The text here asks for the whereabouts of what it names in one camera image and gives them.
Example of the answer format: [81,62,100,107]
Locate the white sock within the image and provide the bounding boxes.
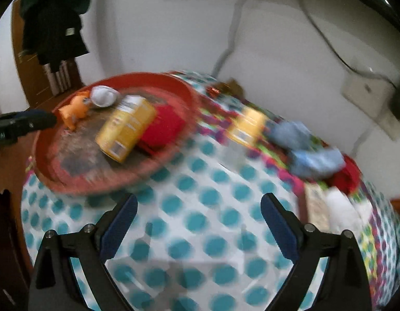
[90,85,120,108]
[326,186,372,234]

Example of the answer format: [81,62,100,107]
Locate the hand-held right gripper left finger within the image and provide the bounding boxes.
[28,193,139,311]

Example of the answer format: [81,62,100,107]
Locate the red pouch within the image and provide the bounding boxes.
[137,104,187,156]

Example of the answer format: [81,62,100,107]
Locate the light blue sock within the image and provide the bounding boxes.
[269,121,314,151]
[289,147,346,179]

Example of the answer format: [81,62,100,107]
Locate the wooden door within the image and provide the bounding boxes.
[12,0,84,107]

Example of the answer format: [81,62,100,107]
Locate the black television cable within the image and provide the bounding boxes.
[299,0,393,83]
[211,0,252,76]

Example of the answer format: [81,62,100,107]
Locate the polka dot tablecloth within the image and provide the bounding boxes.
[20,69,400,311]

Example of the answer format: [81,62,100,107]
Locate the white wall socket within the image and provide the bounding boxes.
[341,68,400,140]

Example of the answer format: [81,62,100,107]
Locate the black hanging garment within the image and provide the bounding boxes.
[22,6,90,72]

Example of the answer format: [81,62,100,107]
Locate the ribbed beige panel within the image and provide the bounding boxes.
[44,58,78,96]

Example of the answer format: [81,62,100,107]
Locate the brown candy wrappers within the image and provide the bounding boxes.
[206,78,244,98]

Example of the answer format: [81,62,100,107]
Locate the orange rubber toy figure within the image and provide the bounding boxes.
[58,93,92,132]

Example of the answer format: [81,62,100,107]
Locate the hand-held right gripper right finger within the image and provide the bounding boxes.
[260,193,373,311]

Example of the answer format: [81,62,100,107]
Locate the beige printed box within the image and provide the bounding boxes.
[304,185,330,230]

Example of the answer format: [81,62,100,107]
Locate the round red tray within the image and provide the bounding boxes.
[33,73,202,195]

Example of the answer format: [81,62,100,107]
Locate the red sock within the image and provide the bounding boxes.
[329,155,362,192]

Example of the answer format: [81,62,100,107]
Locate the yellow carton box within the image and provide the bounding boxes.
[95,95,157,164]
[226,107,268,146]

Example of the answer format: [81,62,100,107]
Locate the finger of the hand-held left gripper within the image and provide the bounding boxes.
[10,109,58,135]

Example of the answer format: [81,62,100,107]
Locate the thin adapter cable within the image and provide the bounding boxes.
[350,120,387,158]

